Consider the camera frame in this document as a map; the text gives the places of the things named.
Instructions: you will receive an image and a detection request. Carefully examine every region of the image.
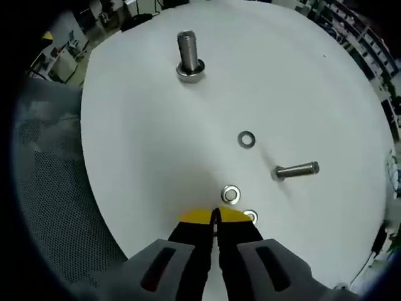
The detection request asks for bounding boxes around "thick steel threaded stud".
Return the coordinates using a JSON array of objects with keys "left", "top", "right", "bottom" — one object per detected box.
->
[{"left": 175, "top": 29, "right": 207, "bottom": 85}]

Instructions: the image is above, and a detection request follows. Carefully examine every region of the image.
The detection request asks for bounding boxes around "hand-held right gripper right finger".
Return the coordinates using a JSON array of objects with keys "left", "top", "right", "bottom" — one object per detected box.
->
[{"left": 216, "top": 206, "right": 361, "bottom": 301}]

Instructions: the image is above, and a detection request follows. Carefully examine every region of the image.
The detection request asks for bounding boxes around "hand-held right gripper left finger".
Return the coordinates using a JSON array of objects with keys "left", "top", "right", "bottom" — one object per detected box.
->
[{"left": 106, "top": 208, "right": 218, "bottom": 301}]

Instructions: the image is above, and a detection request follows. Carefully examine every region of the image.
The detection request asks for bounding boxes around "slim steel threaded stud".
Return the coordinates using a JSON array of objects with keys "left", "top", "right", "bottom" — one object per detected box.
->
[{"left": 271, "top": 160, "right": 321, "bottom": 182}]

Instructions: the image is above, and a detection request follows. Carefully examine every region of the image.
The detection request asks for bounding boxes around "storage shelving with white bins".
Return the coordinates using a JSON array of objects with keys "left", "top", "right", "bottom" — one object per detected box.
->
[{"left": 313, "top": 0, "right": 401, "bottom": 139}]

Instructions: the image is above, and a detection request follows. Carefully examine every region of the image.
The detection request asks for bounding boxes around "white low cabinet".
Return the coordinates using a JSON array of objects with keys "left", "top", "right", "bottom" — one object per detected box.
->
[{"left": 46, "top": 40, "right": 80, "bottom": 84}]

